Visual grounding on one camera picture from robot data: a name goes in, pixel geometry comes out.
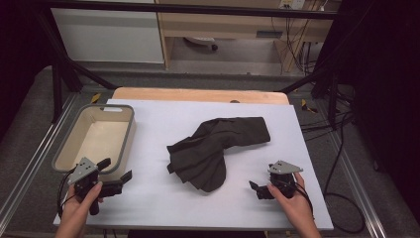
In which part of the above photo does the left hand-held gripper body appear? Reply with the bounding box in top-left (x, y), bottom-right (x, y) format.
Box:
top-left (67, 157), bottom-right (124, 216)

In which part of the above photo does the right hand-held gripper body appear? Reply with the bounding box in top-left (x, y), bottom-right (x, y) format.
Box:
top-left (266, 160), bottom-right (304, 200)

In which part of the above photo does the beige basket with grey rim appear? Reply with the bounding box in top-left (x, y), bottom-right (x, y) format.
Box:
top-left (52, 103), bottom-right (137, 182)

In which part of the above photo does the dark cloth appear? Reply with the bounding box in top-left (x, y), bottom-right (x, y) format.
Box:
top-left (165, 116), bottom-right (271, 193)

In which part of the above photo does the person's right hand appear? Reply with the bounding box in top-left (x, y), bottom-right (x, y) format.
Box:
top-left (266, 172), bottom-right (315, 230)

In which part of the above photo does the person's left hand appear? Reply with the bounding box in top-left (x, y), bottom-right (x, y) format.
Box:
top-left (60, 180), bottom-right (104, 221)

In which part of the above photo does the white board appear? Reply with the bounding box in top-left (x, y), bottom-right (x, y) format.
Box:
top-left (52, 98), bottom-right (335, 231)

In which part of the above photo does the wooden table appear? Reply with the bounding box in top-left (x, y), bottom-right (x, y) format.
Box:
top-left (111, 86), bottom-right (290, 106)

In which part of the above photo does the white cabinet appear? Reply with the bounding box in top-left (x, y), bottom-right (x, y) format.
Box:
top-left (51, 7), bottom-right (165, 64)

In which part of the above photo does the dark curtain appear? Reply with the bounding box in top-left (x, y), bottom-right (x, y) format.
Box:
top-left (325, 0), bottom-right (420, 214)
top-left (0, 0), bottom-right (55, 142)

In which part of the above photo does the chair base with castor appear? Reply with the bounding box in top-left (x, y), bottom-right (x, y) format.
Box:
top-left (182, 36), bottom-right (220, 53)

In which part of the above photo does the wooden desk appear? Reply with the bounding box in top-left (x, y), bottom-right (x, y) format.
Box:
top-left (155, 0), bottom-right (335, 72)

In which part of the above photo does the white power strip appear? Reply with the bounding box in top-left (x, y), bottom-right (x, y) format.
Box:
top-left (277, 0), bottom-right (306, 11)

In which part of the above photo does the right hand-held gripper cable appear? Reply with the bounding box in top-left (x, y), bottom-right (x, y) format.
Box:
top-left (290, 182), bottom-right (315, 221)

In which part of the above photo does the hand-held gripper cable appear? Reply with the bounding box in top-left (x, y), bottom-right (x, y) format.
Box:
top-left (56, 168), bottom-right (78, 220)
top-left (290, 182), bottom-right (315, 221)

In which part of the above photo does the left hand-held gripper cable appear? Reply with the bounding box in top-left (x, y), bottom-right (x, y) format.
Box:
top-left (56, 168), bottom-right (78, 220)

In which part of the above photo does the aluminium rail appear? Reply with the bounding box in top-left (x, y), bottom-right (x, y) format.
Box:
top-left (329, 130), bottom-right (388, 238)
top-left (0, 91), bottom-right (79, 230)

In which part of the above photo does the black floor cable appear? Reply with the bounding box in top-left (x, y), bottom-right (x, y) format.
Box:
top-left (298, 110), bottom-right (367, 235)

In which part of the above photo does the black frame stand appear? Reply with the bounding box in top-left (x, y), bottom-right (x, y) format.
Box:
top-left (35, 9), bottom-right (118, 124)
top-left (278, 70), bottom-right (357, 131)

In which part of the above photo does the bundle of hanging cables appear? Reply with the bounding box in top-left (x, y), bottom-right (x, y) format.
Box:
top-left (270, 14), bottom-right (320, 76)

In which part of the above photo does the black frame crossbar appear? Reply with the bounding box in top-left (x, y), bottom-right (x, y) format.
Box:
top-left (36, 0), bottom-right (339, 21)

